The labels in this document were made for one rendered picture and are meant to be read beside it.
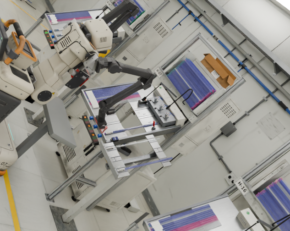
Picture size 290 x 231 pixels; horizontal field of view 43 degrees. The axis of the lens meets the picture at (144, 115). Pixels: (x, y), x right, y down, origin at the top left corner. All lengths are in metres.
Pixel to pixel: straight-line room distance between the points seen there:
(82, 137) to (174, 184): 1.66
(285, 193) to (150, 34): 2.49
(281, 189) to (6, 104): 1.94
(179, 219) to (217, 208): 0.33
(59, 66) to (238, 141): 2.71
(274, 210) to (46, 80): 1.83
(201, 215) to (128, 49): 2.34
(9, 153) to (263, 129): 2.98
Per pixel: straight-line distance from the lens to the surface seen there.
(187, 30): 5.90
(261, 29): 5.36
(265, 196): 2.80
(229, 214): 2.86
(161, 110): 3.32
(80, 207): 3.16
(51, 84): 2.67
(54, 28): 4.40
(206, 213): 2.78
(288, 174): 3.00
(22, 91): 2.43
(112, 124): 3.19
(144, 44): 4.47
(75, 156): 3.67
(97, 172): 3.42
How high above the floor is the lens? 1.69
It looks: 11 degrees down
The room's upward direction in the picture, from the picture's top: 49 degrees clockwise
